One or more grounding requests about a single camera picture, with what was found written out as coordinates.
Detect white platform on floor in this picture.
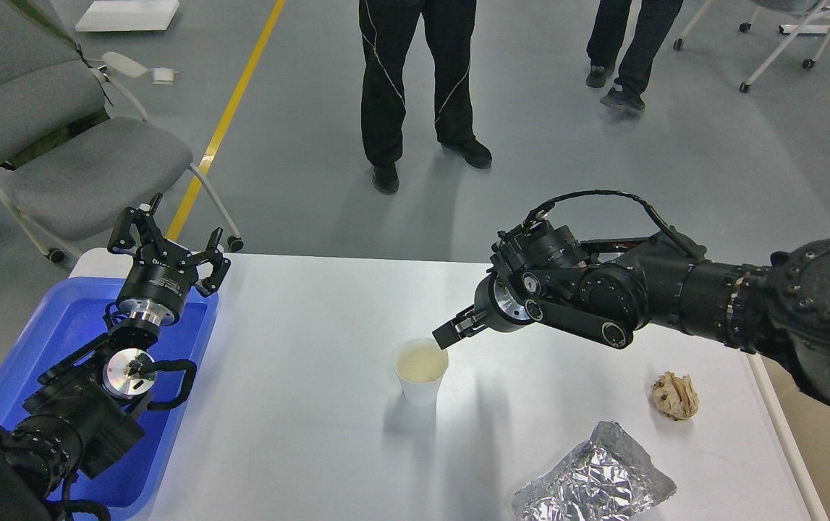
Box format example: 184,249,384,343
75,1,179,33

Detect crumpled brown paper ball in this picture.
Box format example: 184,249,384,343
651,370,700,421

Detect white rolling chair base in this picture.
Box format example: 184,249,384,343
665,1,830,99

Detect white paper cup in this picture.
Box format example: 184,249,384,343
394,337,450,407

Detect blue plastic bin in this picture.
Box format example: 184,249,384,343
0,277,219,520

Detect grey office chair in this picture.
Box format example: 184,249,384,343
0,1,221,263

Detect person in black tracksuit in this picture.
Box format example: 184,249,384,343
358,0,494,195

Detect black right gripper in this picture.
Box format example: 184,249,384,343
432,274,533,350

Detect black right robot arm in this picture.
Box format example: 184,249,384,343
433,192,830,406

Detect crumpled aluminium foil sheet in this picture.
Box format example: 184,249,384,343
512,421,678,520

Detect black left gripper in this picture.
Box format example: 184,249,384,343
108,192,232,326

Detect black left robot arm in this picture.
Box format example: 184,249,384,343
0,194,230,520

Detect small white floor box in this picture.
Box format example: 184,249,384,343
151,68,177,85

